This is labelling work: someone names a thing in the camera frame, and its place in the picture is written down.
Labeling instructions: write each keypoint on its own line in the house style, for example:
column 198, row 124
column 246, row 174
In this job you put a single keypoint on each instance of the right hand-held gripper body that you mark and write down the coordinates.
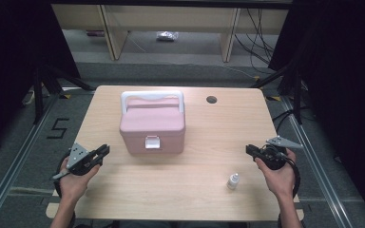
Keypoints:
column 274, row 156

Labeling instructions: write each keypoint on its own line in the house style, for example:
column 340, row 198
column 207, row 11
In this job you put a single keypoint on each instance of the metal floor rail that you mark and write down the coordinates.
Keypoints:
column 316, row 164
column 9, row 171

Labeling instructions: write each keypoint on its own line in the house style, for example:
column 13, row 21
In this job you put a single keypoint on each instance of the clear plastic bag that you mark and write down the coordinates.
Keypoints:
column 167, row 35

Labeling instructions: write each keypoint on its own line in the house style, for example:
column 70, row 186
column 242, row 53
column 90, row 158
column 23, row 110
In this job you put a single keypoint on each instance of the person's right hand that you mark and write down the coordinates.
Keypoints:
column 282, row 182

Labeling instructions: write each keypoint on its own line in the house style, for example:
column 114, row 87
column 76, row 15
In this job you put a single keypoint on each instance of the small white dropper bottle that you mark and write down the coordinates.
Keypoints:
column 233, row 182

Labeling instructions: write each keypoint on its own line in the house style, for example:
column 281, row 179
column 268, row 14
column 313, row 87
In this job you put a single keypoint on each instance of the person's left hand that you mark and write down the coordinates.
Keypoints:
column 72, row 185

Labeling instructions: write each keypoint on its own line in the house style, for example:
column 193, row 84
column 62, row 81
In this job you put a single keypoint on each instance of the pink storage box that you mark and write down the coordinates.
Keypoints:
column 152, row 126

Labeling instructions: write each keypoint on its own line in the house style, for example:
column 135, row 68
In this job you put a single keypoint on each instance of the light wooden desk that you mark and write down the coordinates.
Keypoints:
column 171, row 17

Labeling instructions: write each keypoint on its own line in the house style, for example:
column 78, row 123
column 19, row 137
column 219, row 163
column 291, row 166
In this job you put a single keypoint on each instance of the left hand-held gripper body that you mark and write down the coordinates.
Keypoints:
column 76, row 158

